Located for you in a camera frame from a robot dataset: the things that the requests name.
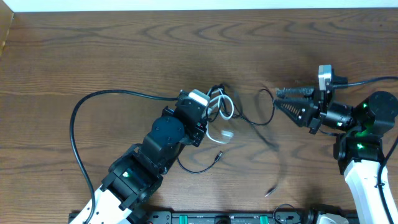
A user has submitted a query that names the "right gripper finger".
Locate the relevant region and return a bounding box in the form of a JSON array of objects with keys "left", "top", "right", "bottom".
[
  {"left": 274, "top": 98, "right": 318, "bottom": 127},
  {"left": 276, "top": 86, "right": 315, "bottom": 98}
]

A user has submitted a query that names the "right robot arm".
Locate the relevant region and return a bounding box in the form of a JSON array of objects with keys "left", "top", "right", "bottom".
[{"left": 274, "top": 87, "right": 397, "bottom": 223}]

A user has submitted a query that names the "left camera cable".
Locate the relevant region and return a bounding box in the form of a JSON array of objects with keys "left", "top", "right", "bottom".
[{"left": 69, "top": 89, "right": 180, "bottom": 224}]

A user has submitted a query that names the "wooden side panel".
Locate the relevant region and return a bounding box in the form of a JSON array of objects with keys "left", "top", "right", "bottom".
[{"left": 0, "top": 0, "right": 14, "bottom": 55}]

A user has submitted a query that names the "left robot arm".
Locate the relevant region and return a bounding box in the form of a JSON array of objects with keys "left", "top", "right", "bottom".
[{"left": 71, "top": 90, "right": 210, "bottom": 223}]

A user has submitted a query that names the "white cable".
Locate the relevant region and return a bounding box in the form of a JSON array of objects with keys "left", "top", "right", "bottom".
[{"left": 205, "top": 88, "right": 235, "bottom": 145}]

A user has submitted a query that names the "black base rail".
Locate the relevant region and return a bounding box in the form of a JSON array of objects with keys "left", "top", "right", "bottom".
[{"left": 68, "top": 210, "right": 358, "bottom": 224}]

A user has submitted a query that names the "black cable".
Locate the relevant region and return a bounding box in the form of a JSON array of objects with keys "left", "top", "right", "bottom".
[{"left": 176, "top": 83, "right": 280, "bottom": 197}]

